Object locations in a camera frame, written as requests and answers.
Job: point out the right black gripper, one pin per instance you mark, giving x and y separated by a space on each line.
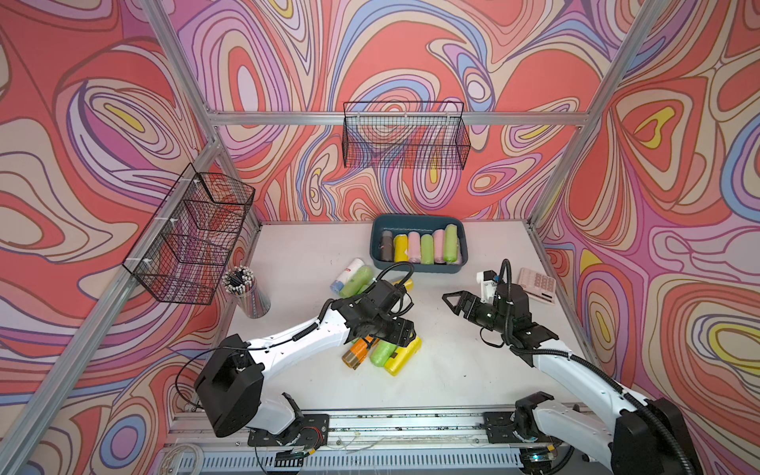
465 298

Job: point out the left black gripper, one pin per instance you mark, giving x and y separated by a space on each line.
403 333

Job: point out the grey trash bag roll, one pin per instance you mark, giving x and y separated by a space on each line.
387 246

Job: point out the light green roll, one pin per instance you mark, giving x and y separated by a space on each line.
451 244

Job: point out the teal plastic storage box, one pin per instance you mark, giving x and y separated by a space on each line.
398 224

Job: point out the thin pink trash bag roll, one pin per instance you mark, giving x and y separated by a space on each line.
414 251

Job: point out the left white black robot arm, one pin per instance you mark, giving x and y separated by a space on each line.
231 383

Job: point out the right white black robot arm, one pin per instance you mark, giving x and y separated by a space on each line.
624 430

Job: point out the orange trash bag roll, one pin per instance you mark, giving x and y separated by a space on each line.
358 352

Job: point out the green roll beside yellow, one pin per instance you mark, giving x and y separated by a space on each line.
381 352

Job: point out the white blue trash bag roll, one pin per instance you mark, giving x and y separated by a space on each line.
349 271

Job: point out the pink calculator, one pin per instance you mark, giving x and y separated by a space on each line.
538 285

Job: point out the clear cup of pencils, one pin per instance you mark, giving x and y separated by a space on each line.
241 283

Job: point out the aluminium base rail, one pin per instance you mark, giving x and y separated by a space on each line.
438 440

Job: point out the back black wire basket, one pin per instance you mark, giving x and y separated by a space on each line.
412 134

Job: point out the black wire basket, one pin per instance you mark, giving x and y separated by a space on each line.
182 254
412 134

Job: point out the left black wire basket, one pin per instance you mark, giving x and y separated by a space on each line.
182 254

